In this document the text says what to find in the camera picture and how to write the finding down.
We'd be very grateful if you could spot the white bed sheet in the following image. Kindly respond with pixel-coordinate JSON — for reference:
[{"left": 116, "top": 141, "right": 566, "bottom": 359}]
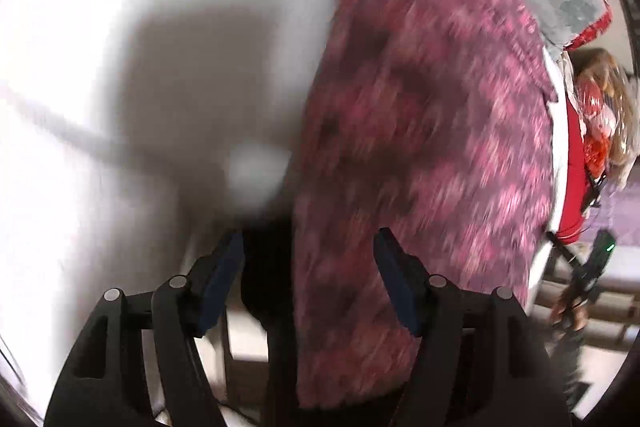
[{"left": 1, "top": 0, "right": 334, "bottom": 414}]

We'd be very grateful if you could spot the purple floral fleece garment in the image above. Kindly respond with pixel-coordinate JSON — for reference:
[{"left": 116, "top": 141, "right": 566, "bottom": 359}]
[{"left": 293, "top": 0, "right": 556, "bottom": 409}]

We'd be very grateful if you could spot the plain red blanket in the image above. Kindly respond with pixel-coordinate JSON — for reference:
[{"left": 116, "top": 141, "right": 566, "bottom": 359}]
[{"left": 556, "top": 100, "right": 588, "bottom": 245}]

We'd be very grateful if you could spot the red toy in plastic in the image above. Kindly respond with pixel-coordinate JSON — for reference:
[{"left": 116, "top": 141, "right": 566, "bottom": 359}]
[{"left": 574, "top": 49, "right": 639, "bottom": 191}]

